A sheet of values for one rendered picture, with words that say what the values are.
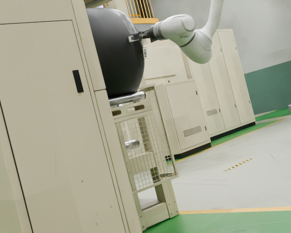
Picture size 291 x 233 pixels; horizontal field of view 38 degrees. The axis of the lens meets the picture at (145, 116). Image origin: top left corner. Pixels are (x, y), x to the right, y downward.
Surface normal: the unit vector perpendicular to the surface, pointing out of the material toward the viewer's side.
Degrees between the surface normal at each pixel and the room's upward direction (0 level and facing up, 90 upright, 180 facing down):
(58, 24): 90
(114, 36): 80
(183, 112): 90
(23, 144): 90
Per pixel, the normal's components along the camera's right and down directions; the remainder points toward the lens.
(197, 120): 0.70, -0.18
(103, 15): 0.30, -0.74
